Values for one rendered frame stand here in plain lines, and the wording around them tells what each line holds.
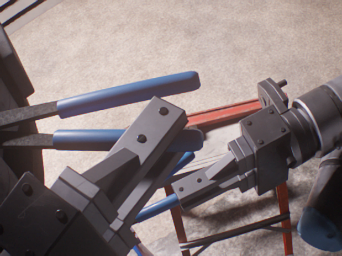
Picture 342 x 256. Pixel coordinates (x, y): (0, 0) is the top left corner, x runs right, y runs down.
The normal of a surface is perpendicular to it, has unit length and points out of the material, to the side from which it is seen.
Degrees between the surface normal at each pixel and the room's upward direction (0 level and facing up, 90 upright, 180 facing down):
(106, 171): 30
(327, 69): 0
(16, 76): 90
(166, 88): 45
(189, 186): 0
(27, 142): 0
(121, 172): 90
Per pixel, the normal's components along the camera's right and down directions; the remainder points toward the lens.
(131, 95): -0.05, 0.21
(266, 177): 0.40, 0.73
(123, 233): 0.79, 0.42
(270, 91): -0.18, -0.53
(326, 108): -0.08, -0.35
